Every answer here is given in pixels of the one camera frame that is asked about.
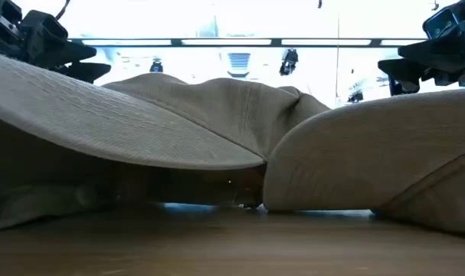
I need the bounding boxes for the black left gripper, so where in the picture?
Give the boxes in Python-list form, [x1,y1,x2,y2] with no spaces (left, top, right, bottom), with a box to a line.
[0,0,113,84]

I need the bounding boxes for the beige cap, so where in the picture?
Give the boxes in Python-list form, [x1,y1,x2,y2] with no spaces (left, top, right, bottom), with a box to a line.
[0,51,331,232]
[262,87,465,236]

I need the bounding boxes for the black background device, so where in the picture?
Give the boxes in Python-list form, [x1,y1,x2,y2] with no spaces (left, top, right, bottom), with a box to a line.
[278,48,300,77]
[149,57,165,74]

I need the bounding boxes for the grey slatted vent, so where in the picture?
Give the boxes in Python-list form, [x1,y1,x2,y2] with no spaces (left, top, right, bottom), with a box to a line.
[227,52,252,79]

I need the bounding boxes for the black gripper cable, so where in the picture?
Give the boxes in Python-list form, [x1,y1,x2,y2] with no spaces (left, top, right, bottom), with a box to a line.
[54,0,72,21]

